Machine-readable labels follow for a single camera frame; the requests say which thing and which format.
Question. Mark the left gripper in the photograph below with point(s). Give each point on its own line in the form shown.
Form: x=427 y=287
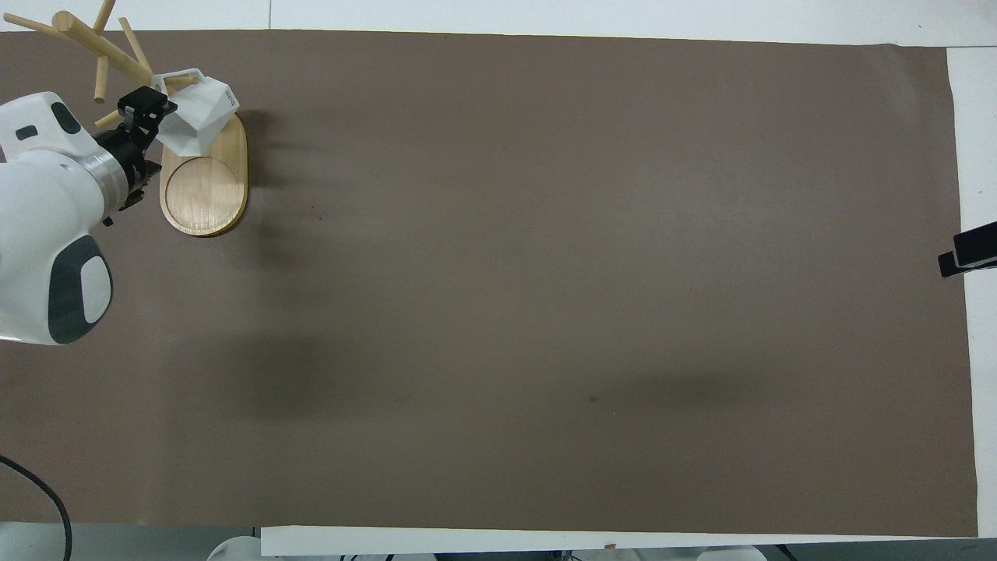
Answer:
x=118 y=156

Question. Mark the white faceted cup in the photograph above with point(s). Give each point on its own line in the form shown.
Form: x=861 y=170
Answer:
x=204 y=117

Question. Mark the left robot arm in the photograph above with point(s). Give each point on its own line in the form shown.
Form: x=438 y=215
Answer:
x=39 y=202

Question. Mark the wooden cup rack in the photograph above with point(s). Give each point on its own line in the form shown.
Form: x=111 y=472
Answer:
x=204 y=191

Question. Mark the black stand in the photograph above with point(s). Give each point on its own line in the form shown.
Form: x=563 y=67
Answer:
x=974 y=248

